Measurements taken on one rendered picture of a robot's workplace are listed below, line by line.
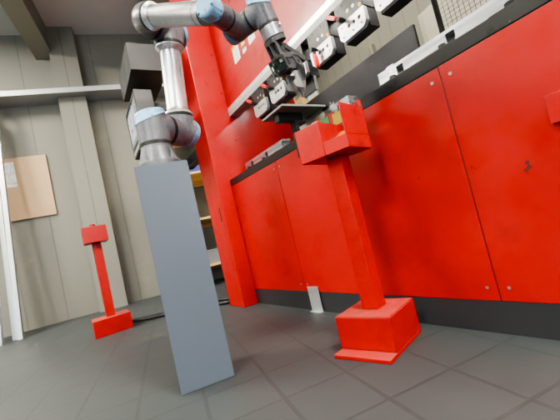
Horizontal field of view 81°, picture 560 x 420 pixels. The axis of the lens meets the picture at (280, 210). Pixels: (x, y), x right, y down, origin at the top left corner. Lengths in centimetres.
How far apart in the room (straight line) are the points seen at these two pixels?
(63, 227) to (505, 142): 446
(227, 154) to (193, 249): 131
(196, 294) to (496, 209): 97
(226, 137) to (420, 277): 167
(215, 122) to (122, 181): 248
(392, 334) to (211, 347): 60
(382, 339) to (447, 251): 36
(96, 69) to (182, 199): 419
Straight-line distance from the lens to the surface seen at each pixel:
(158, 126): 132
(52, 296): 477
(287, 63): 120
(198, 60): 265
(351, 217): 115
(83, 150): 471
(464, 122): 115
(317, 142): 115
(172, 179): 122
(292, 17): 195
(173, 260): 119
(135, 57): 270
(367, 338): 116
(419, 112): 122
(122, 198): 468
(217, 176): 233
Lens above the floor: 45
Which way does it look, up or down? 3 degrees up
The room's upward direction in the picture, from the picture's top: 13 degrees counter-clockwise
